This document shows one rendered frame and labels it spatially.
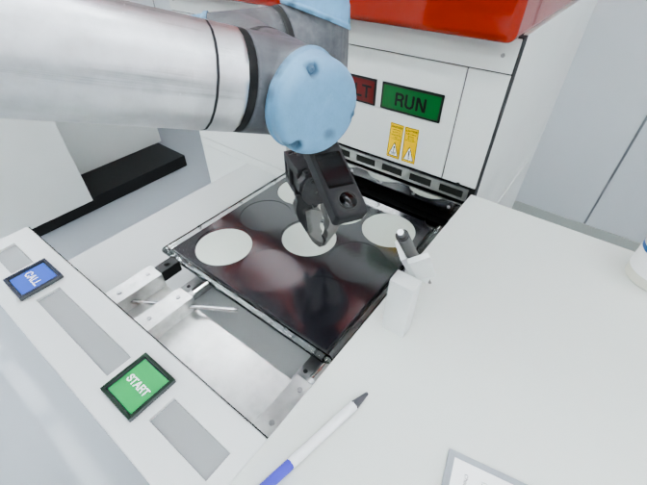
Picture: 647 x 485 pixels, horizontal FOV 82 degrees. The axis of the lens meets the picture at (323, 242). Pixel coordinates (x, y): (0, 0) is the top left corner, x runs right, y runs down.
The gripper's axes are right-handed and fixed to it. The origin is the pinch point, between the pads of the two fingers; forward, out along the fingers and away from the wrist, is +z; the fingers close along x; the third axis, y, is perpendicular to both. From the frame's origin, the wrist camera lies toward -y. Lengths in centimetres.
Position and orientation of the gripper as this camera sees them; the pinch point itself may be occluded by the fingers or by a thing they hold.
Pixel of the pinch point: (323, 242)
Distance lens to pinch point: 61.5
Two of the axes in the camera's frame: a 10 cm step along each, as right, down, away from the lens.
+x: -9.2, 2.6, -3.0
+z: 0.0, 7.5, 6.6
